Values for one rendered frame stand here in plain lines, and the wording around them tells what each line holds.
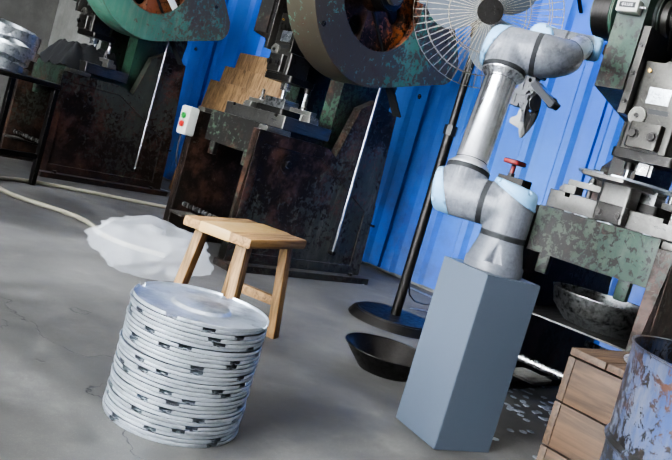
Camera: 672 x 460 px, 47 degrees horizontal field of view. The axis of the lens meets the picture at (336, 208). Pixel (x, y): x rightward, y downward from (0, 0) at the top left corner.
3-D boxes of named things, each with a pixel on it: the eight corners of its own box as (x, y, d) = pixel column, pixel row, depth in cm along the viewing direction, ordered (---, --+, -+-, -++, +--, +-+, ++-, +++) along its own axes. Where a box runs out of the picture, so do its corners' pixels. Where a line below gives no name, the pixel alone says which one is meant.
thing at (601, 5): (613, 46, 248) (634, -22, 246) (580, 42, 256) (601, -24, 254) (638, 64, 265) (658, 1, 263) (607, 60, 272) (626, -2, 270)
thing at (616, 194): (611, 223, 220) (626, 178, 219) (567, 210, 229) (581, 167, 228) (643, 232, 238) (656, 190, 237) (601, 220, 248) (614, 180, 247)
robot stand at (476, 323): (433, 449, 187) (487, 274, 184) (395, 417, 203) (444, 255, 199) (488, 453, 196) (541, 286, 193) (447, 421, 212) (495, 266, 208)
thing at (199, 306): (238, 342, 144) (239, 338, 144) (105, 294, 150) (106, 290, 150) (285, 318, 172) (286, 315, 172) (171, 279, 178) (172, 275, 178)
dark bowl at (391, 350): (391, 392, 224) (397, 369, 223) (320, 352, 244) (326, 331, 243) (447, 387, 246) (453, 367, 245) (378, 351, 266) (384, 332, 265)
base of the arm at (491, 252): (488, 274, 186) (500, 235, 185) (451, 257, 199) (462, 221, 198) (533, 283, 193) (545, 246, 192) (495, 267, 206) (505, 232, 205)
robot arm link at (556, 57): (584, 44, 192) (607, 30, 235) (541, 35, 196) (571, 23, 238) (572, 89, 196) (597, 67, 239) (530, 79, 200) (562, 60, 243)
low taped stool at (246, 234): (219, 352, 216) (251, 238, 213) (154, 322, 226) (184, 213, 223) (279, 339, 247) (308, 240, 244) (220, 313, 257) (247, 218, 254)
